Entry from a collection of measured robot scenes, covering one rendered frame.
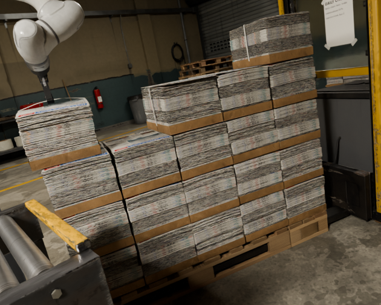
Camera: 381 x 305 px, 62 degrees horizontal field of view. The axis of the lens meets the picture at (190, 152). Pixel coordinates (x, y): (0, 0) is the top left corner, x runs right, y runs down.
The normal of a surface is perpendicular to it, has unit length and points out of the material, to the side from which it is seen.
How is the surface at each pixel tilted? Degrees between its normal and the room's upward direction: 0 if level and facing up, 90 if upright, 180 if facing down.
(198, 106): 90
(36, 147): 98
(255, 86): 90
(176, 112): 90
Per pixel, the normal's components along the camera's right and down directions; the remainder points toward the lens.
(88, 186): 0.37, 0.17
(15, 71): 0.64, 0.07
